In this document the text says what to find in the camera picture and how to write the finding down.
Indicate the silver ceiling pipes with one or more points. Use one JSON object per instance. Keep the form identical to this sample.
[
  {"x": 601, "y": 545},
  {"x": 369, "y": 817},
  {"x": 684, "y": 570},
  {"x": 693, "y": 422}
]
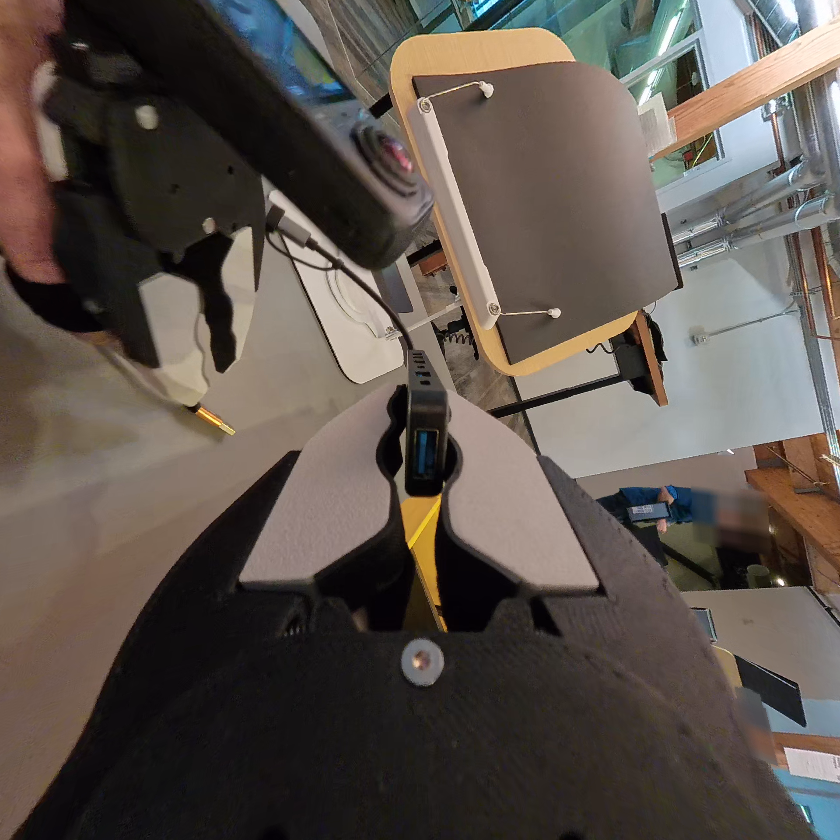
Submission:
[{"x": 754, "y": 190}]

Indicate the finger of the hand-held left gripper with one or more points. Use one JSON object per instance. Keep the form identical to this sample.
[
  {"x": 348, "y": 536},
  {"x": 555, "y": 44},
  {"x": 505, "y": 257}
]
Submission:
[
  {"x": 174, "y": 328},
  {"x": 248, "y": 282}
]

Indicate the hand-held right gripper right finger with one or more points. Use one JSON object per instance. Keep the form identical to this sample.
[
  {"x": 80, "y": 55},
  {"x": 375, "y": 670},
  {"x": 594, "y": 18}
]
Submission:
[{"x": 518, "y": 512}]

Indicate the person's left hand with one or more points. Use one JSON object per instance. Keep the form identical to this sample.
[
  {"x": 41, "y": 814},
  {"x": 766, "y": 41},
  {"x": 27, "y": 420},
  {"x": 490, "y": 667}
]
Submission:
[{"x": 19, "y": 197}]

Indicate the white rounded flat plate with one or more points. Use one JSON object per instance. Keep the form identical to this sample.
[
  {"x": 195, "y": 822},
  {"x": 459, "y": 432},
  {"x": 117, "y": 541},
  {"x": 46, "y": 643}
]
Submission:
[{"x": 354, "y": 348}]

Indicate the black usb hub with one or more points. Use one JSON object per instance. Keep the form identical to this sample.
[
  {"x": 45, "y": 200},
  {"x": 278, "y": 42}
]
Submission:
[{"x": 426, "y": 407}]

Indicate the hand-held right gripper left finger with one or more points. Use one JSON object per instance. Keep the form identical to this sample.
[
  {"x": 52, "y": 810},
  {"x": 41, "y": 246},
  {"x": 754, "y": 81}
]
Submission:
[{"x": 315, "y": 512}]

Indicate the light wood table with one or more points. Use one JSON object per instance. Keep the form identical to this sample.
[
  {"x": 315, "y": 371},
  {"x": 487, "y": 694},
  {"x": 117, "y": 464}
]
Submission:
[{"x": 525, "y": 44}]

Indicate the dark phone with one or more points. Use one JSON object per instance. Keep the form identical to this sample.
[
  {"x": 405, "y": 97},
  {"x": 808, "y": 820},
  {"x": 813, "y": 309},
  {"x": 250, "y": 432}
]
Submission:
[{"x": 649, "y": 512}]

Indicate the white plastic bar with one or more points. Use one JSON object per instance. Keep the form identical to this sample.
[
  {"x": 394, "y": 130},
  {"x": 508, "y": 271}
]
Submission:
[{"x": 453, "y": 210}]

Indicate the wooden ceiling beam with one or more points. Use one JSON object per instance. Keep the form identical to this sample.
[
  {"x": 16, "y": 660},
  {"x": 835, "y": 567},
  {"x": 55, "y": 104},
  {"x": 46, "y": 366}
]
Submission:
[{"x": 754, "y": 85}]

